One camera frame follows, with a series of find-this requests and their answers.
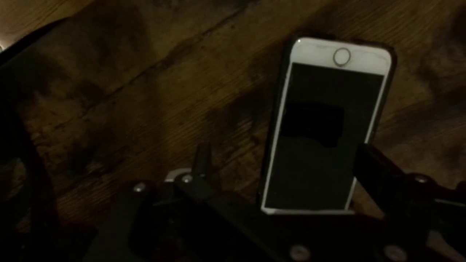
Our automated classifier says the wooden slatted bench table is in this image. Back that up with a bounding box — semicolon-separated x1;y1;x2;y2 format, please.
2;0;466;225

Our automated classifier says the white smartphone black case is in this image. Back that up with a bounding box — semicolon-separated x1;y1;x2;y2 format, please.
258;36;395;215

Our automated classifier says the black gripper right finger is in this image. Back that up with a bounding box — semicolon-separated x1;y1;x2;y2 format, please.
352;144;405;211

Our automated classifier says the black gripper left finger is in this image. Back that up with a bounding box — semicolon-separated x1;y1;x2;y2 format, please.
192;144;213;180

